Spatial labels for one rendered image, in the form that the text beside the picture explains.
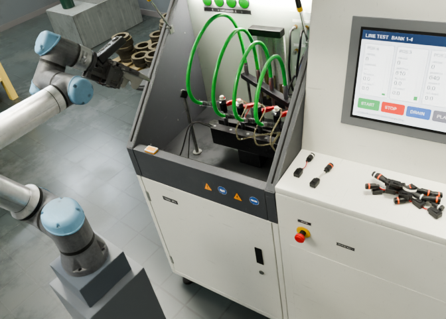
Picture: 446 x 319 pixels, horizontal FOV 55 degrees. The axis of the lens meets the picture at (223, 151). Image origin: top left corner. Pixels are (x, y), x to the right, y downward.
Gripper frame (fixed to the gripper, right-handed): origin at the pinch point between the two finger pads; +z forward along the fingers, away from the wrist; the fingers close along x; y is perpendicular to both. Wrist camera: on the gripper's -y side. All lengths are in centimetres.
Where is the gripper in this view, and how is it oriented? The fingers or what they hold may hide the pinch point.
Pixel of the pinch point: (142, 77)
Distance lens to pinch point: 151.5
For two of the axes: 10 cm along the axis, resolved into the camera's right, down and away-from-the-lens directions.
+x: 6.6, 1.7, -7.3
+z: 7.0, 2.4, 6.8
